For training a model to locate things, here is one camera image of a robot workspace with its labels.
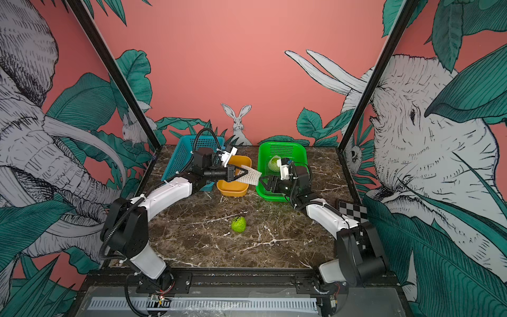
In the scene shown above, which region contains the white foam net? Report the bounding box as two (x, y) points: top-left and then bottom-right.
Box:
(237, 165), (262, 186)
(268, 155), (281, 173)

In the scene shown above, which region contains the yellow plastic tub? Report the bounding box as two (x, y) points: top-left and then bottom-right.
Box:
(217, 155), (252, 197)

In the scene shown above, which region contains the bright green plastic basket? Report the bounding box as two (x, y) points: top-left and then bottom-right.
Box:
(255, 141), (310, 203)

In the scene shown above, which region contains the teal plastic basket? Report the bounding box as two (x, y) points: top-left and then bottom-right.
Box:
(161, 135), (217, 180)

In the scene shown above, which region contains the green custard apple back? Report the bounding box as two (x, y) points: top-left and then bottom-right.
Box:
(231, 217), (247, 233)

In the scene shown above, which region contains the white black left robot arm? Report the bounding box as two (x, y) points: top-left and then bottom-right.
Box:
(99, 128), (251, 280)

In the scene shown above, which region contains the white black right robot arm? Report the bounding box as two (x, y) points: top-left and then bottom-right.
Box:
(259, 158), (389, 287)

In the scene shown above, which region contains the black white checkerboard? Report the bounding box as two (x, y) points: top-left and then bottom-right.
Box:
(336, 201), (368, 223)

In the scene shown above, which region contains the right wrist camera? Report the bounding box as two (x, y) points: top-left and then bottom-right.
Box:
(277, 158), (292, 180)

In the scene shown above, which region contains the black left frame post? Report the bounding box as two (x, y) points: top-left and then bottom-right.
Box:
(67, 0), (162, 151)

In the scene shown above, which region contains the black frame post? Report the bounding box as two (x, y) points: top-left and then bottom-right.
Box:
(67, 0), (162, 151)
(337, 0), (419, 154)

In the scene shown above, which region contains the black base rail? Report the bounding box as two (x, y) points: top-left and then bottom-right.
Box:
(134, 267), (402, 297)

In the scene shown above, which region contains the black right frame post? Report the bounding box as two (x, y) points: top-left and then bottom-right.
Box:
(337, 0), (419, 154)

